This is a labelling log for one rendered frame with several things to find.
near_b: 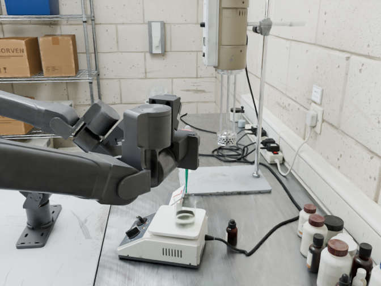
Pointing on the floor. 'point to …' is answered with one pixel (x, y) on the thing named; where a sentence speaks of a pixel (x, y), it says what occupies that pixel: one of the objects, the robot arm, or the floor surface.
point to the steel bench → (220, 226)
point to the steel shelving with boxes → (70, 67)
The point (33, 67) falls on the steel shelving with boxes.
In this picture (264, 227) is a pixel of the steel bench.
